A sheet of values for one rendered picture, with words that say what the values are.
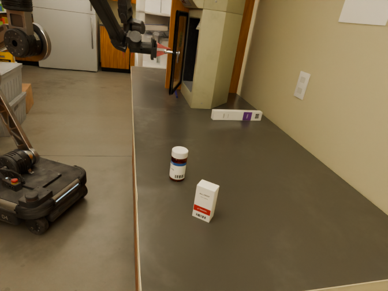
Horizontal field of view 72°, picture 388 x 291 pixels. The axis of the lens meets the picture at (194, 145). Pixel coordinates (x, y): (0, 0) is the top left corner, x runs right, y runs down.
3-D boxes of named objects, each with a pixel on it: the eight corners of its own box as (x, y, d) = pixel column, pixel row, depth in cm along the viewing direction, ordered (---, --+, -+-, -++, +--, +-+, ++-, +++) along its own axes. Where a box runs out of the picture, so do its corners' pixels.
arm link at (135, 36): (119, 33, 134) (114, 48, 132) (119, 19, 123) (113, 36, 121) (142, 42, 136) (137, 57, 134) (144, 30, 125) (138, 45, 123)
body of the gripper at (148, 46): (156, 38, 130) (140, 37, 129) (155, 60, 135) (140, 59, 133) (155, 37, 136) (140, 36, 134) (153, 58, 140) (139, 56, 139)
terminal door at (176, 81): (181, 84, 164) (188, 11, 147) (170, 96, 137) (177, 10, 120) (179, 83, 164) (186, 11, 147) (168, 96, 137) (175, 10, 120)
